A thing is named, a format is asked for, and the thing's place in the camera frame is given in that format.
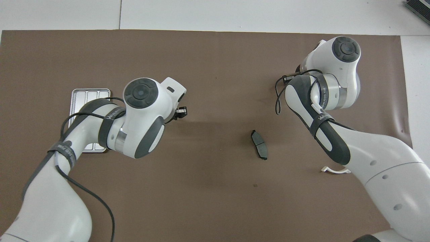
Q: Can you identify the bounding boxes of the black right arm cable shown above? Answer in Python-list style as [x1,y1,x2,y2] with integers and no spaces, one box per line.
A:
[275,69,324,115]

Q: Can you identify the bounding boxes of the dark ribbed metal device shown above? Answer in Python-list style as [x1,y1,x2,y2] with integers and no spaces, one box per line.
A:
[404,0,430,26]

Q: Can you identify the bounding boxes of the single grey brake pad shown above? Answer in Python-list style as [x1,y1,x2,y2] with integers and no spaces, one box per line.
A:
[250,130,268,161]

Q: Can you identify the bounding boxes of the white half ring clamp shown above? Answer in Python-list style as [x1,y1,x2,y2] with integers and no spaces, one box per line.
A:
[321,166,351,174]

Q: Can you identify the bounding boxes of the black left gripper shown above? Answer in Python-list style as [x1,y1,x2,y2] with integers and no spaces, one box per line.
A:
[165,106,188,124]

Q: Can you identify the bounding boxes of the brown paper table mat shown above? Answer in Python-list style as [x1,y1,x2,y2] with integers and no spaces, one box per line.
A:
[0,30,414,242]

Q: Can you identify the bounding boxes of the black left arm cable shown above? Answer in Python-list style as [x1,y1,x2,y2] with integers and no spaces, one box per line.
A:
[55,97,126,242]

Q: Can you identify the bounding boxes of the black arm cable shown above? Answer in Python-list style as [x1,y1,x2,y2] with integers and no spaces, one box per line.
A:
[275,69,324,115]
[55,97,126,242]

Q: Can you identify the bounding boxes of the silver metal ribbed tray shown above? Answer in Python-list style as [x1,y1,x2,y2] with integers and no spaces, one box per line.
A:
[69,88,111,153]

